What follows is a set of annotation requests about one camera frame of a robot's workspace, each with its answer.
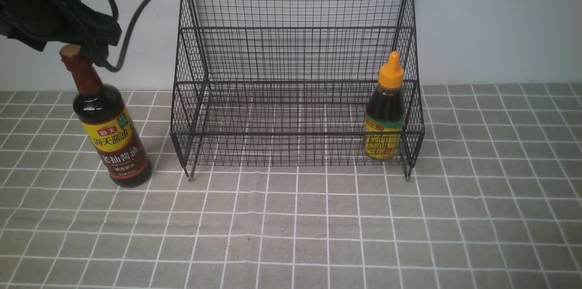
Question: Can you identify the tall dark soy sauce bottle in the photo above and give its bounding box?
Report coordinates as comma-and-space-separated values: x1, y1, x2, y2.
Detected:
60, 44, 153, 188

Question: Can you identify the small orange-capped sauce bottle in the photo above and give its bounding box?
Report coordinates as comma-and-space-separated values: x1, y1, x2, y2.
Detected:
364, 51, 405, 160

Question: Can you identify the black cable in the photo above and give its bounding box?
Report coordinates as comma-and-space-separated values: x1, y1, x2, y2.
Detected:
68, 0, 171, 73

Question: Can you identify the black wire mesh rack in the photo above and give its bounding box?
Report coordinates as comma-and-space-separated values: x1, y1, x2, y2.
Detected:
170, 0, 425, 181

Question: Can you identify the grey checked tablecloth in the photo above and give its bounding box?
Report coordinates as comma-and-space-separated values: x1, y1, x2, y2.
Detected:
0, 84, 582, 289

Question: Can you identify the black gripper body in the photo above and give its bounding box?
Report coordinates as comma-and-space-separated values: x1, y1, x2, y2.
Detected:
1, 0, 122, 61

